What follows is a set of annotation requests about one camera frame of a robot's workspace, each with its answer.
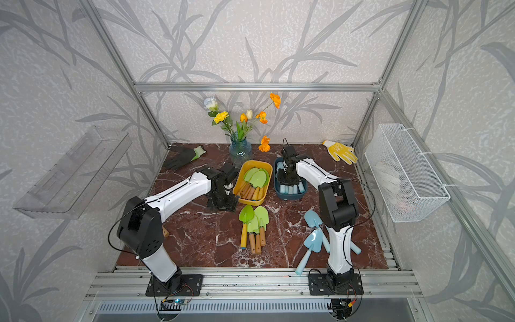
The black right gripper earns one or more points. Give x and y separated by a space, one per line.
281 181

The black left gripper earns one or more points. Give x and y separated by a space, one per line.
231 206

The blue shovel pair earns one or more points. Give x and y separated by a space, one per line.
292 189

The light green square shovel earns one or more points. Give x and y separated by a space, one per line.
254 190

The green pointed shovel yellow handle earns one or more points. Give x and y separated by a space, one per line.
245 216

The blue plastic shovel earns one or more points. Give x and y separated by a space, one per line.
354 248
313 243
314 221

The light green shovel wooden handle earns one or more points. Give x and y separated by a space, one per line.
254 236

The blue plastic shovel front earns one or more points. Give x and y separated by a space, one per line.
313 243

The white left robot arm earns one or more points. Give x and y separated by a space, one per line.
140 227

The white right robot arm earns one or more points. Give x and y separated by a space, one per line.
338 205

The dark teal storage box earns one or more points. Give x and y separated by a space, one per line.
279 165

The yellow storage box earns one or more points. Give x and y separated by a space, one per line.
240 180

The glass flower vase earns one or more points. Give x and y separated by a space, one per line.
240 151

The black green work glove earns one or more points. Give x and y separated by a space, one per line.
183 156

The yellow dotted work glove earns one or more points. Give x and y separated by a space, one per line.
339 151

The artificial flower bouquet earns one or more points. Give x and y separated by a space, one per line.
240 128

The green rake wooden handle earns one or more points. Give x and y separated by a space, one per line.
166 233

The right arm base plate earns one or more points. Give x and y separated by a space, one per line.
330 283

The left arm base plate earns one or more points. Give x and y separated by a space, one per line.
184 285

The white wire mesh basket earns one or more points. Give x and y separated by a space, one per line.
410 187

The clear plastic wall shelf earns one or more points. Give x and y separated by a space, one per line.
67 189

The aluminium frame rail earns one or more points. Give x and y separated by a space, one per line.
252 283

